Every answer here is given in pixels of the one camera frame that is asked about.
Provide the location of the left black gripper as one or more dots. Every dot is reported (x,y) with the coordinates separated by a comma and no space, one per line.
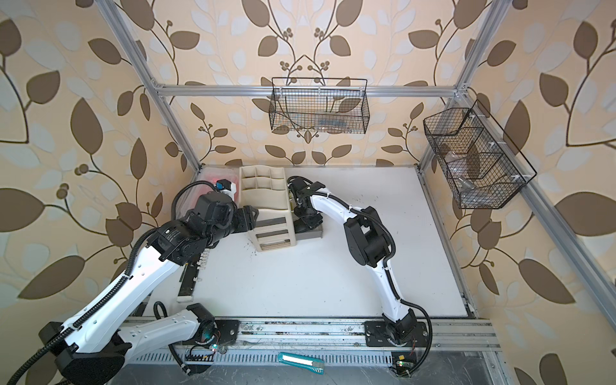
(245,220)

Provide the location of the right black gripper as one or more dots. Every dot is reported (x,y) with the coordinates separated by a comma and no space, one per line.
(310,224)

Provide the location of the beige drawer organizer cabinet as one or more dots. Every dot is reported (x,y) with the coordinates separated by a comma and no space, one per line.
(265,189)

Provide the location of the grey drawer of organizer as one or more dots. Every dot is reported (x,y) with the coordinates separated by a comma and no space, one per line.
(310,233)

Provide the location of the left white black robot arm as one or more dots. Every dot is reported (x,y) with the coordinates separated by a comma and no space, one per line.
(92,346)

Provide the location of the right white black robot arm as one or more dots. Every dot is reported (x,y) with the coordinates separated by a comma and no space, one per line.
(371,245)

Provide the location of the pink clear plastic case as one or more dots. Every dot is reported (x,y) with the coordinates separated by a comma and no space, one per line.
(212,175)

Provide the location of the black tool strip on table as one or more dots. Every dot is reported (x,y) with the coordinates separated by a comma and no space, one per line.
(190,277)

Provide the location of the teal utility knife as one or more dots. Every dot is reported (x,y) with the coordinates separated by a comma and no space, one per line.
(309,363)

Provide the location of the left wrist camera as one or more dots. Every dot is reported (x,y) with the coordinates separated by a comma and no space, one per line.
(227,187)

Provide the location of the back black wire basket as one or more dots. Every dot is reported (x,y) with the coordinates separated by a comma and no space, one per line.
(319,104)

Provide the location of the black wire basket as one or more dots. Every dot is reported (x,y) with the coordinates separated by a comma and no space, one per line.
(319,104)
(484,169)

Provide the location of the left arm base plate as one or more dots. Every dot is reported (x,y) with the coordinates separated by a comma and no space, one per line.
(217,332)

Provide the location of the aluminium front rail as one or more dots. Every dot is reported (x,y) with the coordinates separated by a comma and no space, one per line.
(329,334)

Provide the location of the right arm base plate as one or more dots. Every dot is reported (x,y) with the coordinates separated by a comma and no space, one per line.
(377,335)

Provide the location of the right black wire basket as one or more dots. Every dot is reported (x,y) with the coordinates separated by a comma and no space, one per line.
(484,169)

